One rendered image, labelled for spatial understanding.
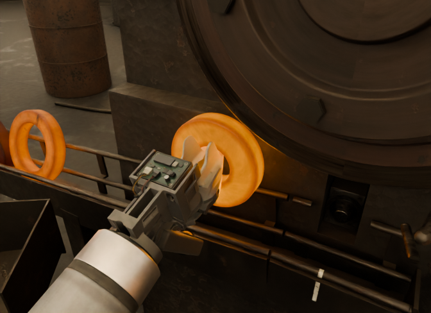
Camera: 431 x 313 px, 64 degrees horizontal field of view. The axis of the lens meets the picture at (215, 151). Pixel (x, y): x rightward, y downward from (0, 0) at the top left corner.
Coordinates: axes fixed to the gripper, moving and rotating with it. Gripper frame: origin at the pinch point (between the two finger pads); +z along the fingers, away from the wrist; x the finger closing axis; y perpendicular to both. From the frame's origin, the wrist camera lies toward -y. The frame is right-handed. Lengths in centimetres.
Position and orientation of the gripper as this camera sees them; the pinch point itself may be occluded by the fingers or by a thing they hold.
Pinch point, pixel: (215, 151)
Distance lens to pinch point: 54.3
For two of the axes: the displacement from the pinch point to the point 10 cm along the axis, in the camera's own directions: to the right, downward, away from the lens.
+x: -8.6, -2.6, 4.3
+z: 4.8, -6.6, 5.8
